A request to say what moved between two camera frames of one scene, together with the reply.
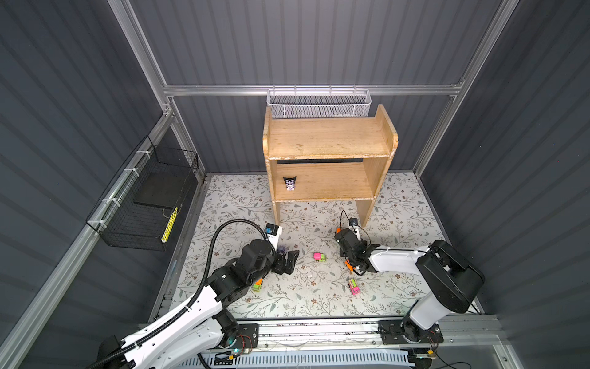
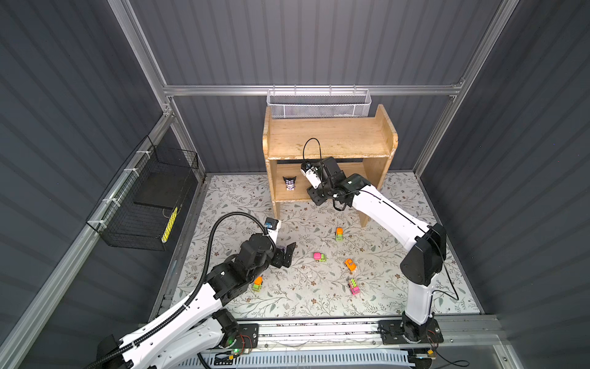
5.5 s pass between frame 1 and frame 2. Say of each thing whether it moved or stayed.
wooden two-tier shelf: stayed
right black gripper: moved
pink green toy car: stayed
